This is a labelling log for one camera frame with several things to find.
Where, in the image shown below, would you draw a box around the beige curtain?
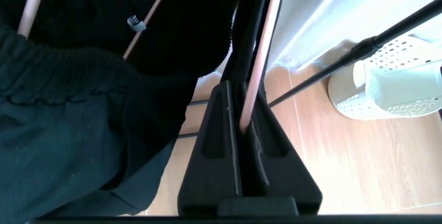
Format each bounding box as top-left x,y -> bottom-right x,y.
265,0 -> 442,72

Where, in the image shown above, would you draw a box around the black garment with white label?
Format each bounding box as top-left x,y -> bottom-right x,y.
220,0 -> 288,95

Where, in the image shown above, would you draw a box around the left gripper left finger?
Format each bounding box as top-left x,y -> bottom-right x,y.
177,80 -> 243,217

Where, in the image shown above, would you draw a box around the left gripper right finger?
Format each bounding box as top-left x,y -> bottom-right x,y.
241,92 -> 323,217

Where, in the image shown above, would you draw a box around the white laundry basket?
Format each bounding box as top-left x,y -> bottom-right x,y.
327,35 -> 442,122

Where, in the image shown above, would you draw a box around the black shorts with white cord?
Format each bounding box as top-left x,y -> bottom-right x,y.
0,0 -> 250,218

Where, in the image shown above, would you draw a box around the black clothes rack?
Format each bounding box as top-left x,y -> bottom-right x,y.
176,0 -> 442,139

